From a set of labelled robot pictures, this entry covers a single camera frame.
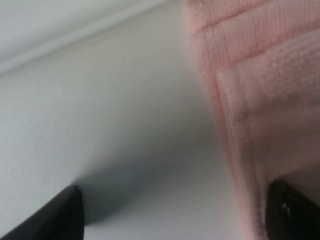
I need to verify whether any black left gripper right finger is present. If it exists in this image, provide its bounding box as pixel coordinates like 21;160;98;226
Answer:
265;181;320;240

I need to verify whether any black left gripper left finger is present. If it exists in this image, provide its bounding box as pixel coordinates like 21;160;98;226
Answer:
1;185;85;240

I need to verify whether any pink towel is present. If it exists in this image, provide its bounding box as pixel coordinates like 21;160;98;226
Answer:
187;0;320;240

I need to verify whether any white rectangular plastic tray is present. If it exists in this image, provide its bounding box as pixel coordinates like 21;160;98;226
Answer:
0;0;186;75

